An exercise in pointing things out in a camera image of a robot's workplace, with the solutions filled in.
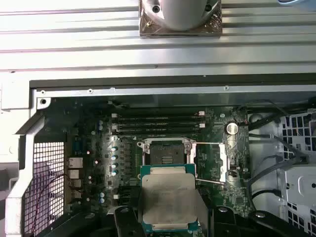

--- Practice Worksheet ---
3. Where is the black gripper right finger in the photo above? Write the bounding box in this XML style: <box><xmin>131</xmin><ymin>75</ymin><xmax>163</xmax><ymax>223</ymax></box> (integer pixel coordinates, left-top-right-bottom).
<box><xmin>213</xmin><ymin>206</ymin><xmax>301</xmax><ymax>237</ymax></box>

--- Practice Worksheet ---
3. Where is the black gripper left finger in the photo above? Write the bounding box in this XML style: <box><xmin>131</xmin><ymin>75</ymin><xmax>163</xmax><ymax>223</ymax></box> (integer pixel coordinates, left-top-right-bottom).
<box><xmin>40</xmin><ymin>206</ymin><xmax>139</xmax><ymax>237</ymax></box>

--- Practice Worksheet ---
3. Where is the silver CPU locking lever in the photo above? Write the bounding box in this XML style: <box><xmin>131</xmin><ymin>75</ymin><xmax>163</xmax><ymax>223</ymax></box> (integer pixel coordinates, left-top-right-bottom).
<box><xmin>191</xmin><ymin>141</ymin><xmax>226</xmax><ymax>146</ymax></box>
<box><xmin>195</xmin><ymin>178</ymin><xmax>226</xmax><ymax>185</ymax></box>

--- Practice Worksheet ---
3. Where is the RAM slot with black clips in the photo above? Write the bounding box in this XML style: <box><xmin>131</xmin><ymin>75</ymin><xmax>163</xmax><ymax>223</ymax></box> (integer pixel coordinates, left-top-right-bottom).
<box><xmin>116</xmin><ymin>128</ymin><xmax>202</xmax><ymax>135</ymax></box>
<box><xmin>116</xmin><ymin>118</ymin><xmax>202</xmax><ymax>124</ymax></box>

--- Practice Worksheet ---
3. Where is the square brown base plate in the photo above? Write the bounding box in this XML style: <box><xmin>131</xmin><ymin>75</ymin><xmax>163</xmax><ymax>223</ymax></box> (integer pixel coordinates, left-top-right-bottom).
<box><xmin>138</xmin><ymin>0</ymin><xmax>223</xmax><ymax>38</ymax></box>

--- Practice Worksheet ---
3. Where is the green motherboard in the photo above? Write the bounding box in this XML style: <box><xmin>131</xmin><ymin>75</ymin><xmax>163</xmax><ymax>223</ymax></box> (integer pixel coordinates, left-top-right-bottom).
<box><xmin>46</xmin><ymin>98</ymin><xmax>250</xmax><ymax>237</ymax></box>

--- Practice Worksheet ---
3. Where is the thin red wire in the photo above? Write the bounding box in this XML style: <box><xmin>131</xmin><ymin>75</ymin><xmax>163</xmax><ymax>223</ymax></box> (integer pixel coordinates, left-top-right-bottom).
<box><xmin>31</xmin><ymin>172</ymin><xmax>69</xmax><ymax>237</ymax></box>

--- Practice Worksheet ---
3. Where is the CPU with silver heat spreader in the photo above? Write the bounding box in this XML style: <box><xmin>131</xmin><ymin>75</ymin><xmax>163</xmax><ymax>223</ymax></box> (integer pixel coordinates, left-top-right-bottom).
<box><xmin>138</xmin><ymin>164</ymin><xmax>210</xmax><ymax>234</ymax></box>

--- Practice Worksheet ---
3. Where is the black open PC case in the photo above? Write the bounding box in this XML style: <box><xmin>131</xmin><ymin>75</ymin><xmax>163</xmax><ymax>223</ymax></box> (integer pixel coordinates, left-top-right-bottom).
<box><xmin>0</xmin><ymin>74</ymin><xmax>316</xmax><ymax>237</ymax></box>

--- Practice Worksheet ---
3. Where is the silver metal drive cage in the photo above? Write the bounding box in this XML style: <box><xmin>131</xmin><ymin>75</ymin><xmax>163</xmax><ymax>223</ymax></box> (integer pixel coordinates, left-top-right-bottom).
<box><xmin>277</xmin><ymin>108</ymin><xmax>316</xmax><ymax>224</ymax></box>

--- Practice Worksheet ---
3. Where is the CPU socket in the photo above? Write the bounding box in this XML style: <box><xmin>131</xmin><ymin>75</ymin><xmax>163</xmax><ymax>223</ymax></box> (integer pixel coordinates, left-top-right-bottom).
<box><xmin>136</xmin><ymin>137</ymin><xmax>198</xmax><ymax>180</ymax></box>

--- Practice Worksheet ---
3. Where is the grey round cable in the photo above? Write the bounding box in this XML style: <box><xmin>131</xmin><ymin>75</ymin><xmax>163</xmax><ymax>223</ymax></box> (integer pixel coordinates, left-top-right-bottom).
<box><xmin>246</xmin><ymin>154</ymin><xmax>297</xmax><ymax>208</ymax></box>

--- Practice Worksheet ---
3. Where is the black round cable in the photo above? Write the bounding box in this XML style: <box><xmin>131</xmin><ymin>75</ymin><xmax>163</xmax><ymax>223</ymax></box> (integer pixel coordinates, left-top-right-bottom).
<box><xmin>250</xmin><ymin>188</ymin><xmax>284</xmax><ymax>207</ymax></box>

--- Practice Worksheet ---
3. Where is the round coin cell battery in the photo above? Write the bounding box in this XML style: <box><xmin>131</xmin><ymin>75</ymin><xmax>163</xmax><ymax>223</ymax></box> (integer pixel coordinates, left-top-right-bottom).
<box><xmin>225</xmin><ymin>122</ymin><xmax>239</xmax><ymax>135</ymax></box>

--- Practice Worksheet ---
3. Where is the black wire with orange plug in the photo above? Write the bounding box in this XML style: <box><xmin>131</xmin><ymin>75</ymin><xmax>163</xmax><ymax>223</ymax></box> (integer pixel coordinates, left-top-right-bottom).
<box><xmin>232</xmin><ymin>98</ymin><xmax>289</xmax><ymax>125</ymax></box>

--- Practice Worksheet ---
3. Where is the RAM slot with white clips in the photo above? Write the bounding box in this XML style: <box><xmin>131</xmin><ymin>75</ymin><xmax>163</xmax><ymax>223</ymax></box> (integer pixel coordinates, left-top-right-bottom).
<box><xmin>111</xmin><ymin>111</ymin><xmax>206</xmax><ymax>119</ymax></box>
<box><xmin>111</xmin><ymin>123</ymin><xmax>206</xmax><ymax>130</ymax></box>

